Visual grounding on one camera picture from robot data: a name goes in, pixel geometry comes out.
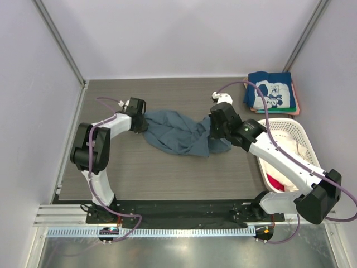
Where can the cream white t shirt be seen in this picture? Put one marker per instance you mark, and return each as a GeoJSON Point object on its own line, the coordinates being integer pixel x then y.
{"type": "Point", "coordinates": [285, 139]}

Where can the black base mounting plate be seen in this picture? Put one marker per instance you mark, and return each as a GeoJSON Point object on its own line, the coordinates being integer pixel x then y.
{"type": "Point", "coordinates": [195, 213]}

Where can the grey-blue t shirt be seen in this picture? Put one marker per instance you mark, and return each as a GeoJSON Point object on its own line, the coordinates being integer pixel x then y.
{"type": "Point", "coordinates": [177, 134]}

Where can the aluminium front rail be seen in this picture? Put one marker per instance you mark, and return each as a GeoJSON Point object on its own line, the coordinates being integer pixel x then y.
{"type": "Point", "coordinates": [62, 215]}

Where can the aluminium right corner post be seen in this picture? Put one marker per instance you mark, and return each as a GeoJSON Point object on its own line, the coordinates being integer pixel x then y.
{"type": "Point", "coordinates": [311, 24]}

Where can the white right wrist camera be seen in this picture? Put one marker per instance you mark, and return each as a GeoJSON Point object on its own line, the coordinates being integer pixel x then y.
{"type": "Point", "coordinates": [221, 98]}

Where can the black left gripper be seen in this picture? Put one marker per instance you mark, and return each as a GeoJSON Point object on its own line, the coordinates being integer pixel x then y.
{"type": "Point", "coordinates": [143, 127]}

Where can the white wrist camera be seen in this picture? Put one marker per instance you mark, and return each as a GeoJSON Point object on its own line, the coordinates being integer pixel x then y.
{"type": "Point", "coordinates": [221, 98]}
{"type": "Point", "coordinates": [123, 104]}

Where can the white plastic laundry basket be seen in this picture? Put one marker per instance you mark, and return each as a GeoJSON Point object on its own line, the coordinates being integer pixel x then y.
{"type": "Point", "coordinates": [298, 133]}

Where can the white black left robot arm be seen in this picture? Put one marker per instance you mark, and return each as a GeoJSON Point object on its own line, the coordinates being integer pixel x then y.
{"type": "Point", "coordinates": [90, 153]}

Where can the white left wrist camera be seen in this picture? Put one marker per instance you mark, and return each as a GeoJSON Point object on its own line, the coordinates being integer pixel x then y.
{"type": "Point", "coordinates": [123, 104]}

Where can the aluminium left corner post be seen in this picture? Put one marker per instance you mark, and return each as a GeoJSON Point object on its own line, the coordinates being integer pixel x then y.
{"type": "Point", "coordinates": [45, 15]}

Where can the aluminium corner post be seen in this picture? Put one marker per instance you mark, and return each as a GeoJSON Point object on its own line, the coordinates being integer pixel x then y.
{"type": "Point", "coordinates": [45, 15]}
{"type": "Point", "coordinates": [311, 24]}

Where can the beige folded t shirt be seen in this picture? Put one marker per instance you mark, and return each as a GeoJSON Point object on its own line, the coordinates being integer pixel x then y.
{"type": "Point", "coordinates": [245, 82]}

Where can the white slotted cable duct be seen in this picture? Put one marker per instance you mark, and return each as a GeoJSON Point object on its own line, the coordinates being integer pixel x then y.
{"type": "Point", "coordinates": [111, 232]}

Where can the blue printed folded t shirt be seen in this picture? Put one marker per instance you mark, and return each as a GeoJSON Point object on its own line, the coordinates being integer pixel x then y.
{"type": "Point", "coordinates": [256, 77]}

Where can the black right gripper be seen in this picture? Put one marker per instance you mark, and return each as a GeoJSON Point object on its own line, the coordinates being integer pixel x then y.
{"type": "Point", "coordinates": [214, 134]}

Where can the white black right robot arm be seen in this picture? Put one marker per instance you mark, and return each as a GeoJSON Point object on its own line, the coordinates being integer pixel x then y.
{"type": "Point", "coordinates": [317, 190]}

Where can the red t shirt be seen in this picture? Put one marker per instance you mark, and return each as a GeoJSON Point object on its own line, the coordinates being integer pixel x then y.
{"type": "Point", "coordinates": [276, 185]}

